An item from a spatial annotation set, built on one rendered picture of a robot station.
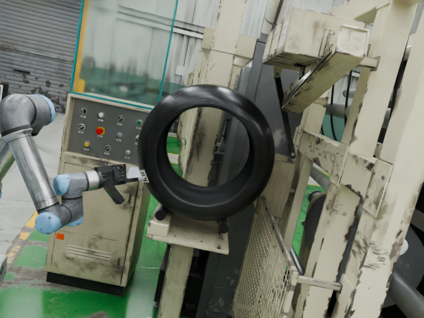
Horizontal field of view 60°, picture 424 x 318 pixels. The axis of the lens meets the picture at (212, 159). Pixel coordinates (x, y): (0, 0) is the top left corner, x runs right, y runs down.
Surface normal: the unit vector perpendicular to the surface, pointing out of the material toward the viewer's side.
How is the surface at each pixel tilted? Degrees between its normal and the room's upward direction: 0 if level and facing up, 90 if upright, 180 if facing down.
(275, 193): 90
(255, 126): 82
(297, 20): 90
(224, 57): 90
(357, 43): 72
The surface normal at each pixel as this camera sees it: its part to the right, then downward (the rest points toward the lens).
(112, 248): -0.02, 0.18
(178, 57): 0.21, 0.23
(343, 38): 0.05, -0.12
